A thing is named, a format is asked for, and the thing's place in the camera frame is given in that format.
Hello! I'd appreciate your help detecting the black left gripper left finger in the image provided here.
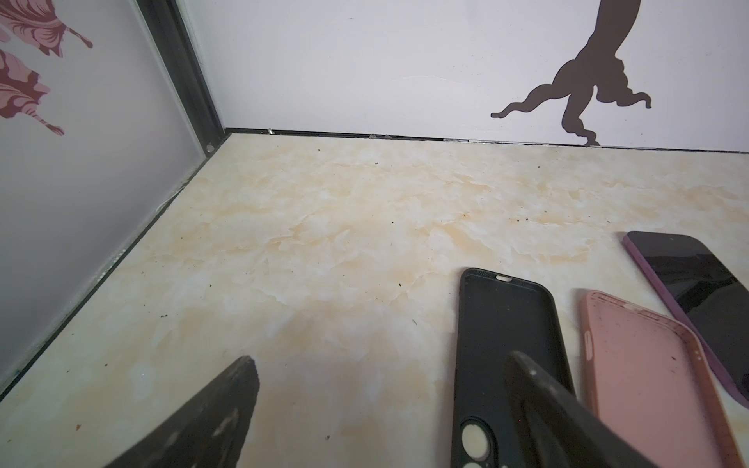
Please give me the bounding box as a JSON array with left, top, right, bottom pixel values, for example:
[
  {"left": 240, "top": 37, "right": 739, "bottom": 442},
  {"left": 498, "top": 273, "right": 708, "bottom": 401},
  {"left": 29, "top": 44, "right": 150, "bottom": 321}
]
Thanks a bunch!
[{"left": 109, "top": 356, "right": 261, "bottom": 467}]

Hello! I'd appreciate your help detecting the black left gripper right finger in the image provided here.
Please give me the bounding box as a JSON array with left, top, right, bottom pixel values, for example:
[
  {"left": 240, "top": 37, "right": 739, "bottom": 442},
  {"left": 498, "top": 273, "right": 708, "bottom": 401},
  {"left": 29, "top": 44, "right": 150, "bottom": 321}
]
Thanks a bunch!
[{"left": 504, "top": 351, "right": 653, "bottom": 467}]

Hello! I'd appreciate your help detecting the pink phone case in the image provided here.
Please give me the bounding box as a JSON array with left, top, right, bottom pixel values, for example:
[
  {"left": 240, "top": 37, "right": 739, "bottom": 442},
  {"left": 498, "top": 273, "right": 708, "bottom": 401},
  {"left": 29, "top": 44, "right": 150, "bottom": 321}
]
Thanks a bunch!
[{"left": 579, "top": 291, "right": 744, "bottom": 467}]

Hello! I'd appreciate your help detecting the black empty phone case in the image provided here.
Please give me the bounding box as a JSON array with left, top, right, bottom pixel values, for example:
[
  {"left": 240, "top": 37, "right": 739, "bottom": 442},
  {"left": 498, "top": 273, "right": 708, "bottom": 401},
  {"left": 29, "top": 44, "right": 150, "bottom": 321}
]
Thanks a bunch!
[{"left": 451, "top": 267, "right": 575, "bottom": 467}]

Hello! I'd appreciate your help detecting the purple edged smartphone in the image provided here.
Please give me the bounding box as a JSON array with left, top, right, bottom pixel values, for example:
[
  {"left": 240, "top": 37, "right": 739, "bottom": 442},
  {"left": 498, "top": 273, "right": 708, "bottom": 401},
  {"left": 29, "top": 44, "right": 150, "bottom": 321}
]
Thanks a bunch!
[{"left": 622, "top": 231, "right": 748, "bottom": 407}]

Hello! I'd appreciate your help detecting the black corner frame post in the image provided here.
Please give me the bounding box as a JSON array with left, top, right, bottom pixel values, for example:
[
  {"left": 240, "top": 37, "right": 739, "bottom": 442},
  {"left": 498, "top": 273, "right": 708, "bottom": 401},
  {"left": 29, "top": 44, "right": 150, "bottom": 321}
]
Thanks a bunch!
[{"left": 136, "top": 0, "right": 226, "bottom": 157}]

